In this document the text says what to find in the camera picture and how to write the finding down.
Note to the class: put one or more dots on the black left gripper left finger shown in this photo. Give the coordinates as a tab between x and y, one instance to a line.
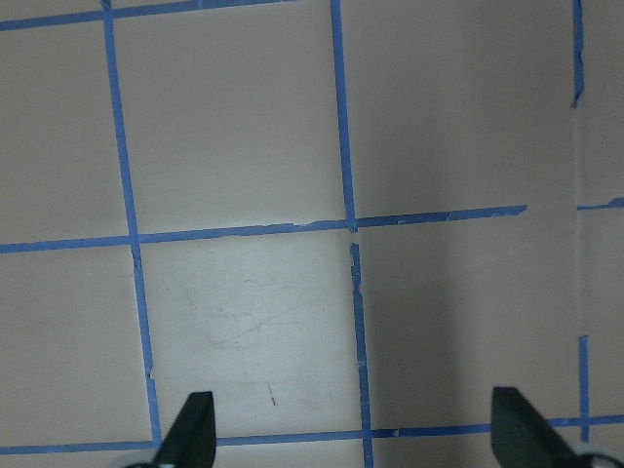
191	441

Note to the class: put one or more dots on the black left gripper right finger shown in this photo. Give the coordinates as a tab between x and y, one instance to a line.
521	437

